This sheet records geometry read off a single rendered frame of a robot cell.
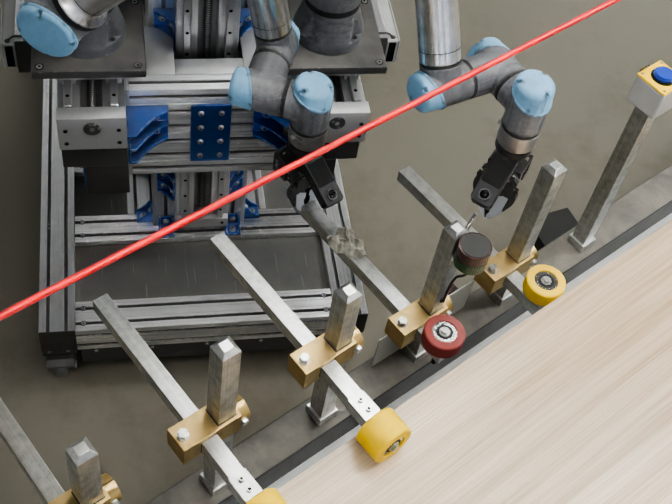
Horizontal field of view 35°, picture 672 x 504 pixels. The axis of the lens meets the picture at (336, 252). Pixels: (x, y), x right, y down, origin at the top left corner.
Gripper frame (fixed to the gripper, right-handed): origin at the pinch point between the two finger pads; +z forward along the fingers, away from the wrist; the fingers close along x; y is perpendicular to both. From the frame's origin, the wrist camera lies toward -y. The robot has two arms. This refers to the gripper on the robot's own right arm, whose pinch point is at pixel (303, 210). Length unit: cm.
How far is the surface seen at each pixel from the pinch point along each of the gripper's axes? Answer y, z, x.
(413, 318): -35.3, -4.5, 1.0
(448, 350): -45.7, -7.8, 2.2
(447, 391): -52, -7, 8
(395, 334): -35.2, -2.2, 5.1
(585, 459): -76, -7, -3
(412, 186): -8.2, -0.9, -23.5
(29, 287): 69, 83, 35
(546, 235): -7, 71, -96
